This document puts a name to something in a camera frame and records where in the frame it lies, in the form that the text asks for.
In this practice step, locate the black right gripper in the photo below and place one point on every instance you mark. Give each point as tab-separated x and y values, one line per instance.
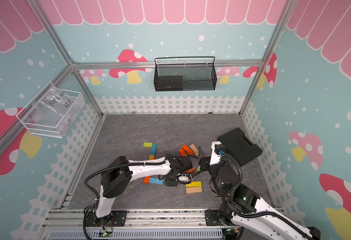
205	160

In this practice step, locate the black plastic tool case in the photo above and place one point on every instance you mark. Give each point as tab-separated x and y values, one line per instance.
239	146

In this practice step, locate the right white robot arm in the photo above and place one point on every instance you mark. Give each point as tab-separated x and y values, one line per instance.
242	208

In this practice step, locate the blue long block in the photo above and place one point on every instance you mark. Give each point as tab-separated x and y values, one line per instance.
156	181

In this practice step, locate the teal long block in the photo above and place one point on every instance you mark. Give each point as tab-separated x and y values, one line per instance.
153	149

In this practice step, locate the green circuit board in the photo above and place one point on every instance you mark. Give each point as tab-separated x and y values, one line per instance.
106	234

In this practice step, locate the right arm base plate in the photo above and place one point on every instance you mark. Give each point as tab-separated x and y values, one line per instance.
216	218

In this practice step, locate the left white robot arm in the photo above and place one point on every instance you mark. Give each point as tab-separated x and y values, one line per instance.
112	181

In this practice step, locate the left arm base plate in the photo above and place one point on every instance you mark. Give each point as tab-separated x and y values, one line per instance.
115	219

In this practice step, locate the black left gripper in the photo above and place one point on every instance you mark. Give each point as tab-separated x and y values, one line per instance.
168	182

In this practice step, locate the tan flat block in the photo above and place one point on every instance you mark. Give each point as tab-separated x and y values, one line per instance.
192	190

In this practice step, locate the tan long block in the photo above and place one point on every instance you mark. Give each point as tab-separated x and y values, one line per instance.
194	149

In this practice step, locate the clear plastic wall bin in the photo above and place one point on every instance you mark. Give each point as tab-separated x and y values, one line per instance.
53	113

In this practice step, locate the black box in basket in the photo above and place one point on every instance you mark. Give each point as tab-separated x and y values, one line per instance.
168	83

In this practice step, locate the lime green small block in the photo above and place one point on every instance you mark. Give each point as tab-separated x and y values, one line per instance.
147	145

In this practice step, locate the orange long block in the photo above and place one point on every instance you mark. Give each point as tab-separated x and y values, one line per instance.
146	180

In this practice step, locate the yellow-green flat block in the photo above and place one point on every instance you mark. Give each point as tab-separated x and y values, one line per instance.
194	185

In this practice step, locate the black wire mesh basket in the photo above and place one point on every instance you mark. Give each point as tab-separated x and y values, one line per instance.
198	73

